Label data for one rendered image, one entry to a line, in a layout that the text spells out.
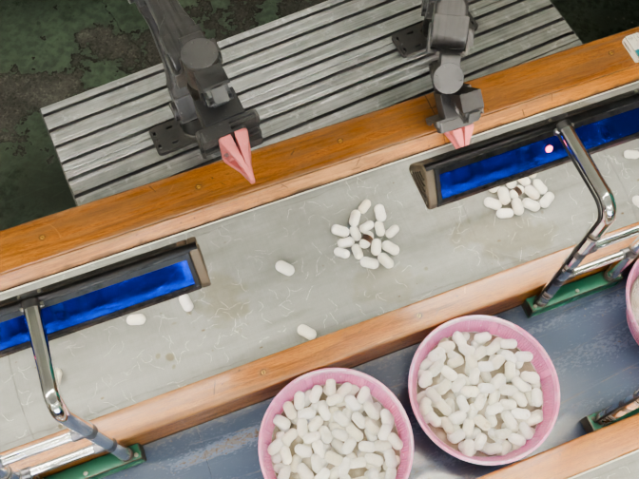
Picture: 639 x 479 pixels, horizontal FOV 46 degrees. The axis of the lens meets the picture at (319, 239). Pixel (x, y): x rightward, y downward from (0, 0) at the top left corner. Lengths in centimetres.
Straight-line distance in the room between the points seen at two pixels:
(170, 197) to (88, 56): 130
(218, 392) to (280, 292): 23
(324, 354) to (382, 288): 18
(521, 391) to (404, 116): 60
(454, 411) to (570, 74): 77
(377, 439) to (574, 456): 34
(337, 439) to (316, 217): 43
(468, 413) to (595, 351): 30
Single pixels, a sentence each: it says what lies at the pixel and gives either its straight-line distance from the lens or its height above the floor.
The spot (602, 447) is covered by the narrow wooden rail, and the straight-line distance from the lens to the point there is 143.
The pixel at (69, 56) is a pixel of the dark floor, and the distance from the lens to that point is 278.
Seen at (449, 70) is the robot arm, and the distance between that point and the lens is 145.
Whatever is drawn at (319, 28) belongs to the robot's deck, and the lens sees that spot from 187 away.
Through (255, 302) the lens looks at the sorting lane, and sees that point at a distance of 144.
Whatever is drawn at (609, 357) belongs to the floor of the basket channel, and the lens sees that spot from 157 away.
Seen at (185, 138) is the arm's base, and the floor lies 68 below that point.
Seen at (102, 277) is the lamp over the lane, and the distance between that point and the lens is 110.
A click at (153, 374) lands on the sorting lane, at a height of 74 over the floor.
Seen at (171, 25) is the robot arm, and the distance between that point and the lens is 131.
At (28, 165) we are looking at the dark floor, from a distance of 258.
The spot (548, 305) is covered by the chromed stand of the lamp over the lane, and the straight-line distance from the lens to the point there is 152.
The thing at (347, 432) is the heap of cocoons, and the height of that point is 74.
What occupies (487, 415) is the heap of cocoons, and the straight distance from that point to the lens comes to 142.
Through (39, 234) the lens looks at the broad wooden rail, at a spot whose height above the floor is 76.
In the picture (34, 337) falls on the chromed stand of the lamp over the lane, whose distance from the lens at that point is 108.
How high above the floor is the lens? 209
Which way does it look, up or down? 66 degrees down
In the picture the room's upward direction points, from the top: straight up
